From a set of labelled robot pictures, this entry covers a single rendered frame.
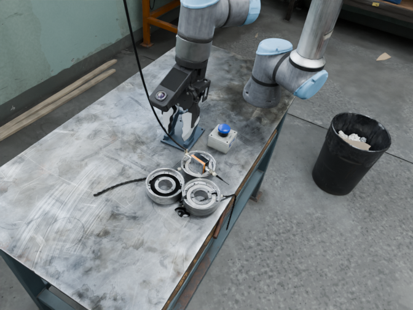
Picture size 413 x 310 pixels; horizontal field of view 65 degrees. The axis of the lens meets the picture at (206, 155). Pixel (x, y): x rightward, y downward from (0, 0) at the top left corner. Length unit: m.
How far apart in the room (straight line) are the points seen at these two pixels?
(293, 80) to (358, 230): 1.20
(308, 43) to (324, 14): 0.09
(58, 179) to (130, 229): 0.26
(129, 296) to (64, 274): 0.16
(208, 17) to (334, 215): 1.62
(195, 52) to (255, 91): 0.59
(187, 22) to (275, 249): 1.39
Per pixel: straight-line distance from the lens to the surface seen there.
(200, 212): 0.86
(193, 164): 0.93
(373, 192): 2.36
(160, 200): 0.87
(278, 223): 1.92
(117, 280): 0.80
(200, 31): 0.68
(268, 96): 1.25
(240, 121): 1.18
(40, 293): 1.46
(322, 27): 1.06
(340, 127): 2.15
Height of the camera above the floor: 1.53
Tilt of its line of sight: 45 degrees down
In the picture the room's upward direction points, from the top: 9 degrees clockwise
